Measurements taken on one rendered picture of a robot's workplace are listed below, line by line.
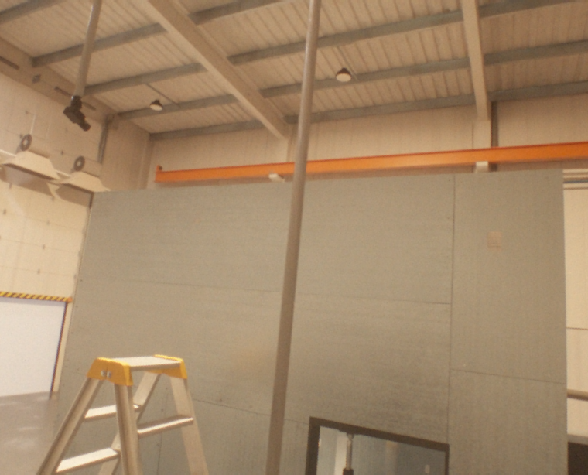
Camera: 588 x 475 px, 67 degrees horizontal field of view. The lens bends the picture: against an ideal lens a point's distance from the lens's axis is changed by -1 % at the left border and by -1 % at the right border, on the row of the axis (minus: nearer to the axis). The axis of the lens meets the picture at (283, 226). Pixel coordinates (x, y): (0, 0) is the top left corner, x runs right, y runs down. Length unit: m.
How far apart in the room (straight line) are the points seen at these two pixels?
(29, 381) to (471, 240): 12.20
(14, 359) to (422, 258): 11.68
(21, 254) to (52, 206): 1.43
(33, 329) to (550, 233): 12.17
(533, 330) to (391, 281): 0.56
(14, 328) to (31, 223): 2.53
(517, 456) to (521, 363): 0.32
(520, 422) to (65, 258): 12.06
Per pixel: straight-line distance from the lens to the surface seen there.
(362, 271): 2.04
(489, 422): 1.97
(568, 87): 11.47
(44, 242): 12.70
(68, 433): 2.02
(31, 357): 13.14
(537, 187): 2.03
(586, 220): 10.74
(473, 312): 1.95
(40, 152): 11.83
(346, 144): 11.91
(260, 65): 10.80
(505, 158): 10.57
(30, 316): 12.92
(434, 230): 2.00
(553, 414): 1.97
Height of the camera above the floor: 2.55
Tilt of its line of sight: 11 degrees up
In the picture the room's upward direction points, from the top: 6 degrees clockwise
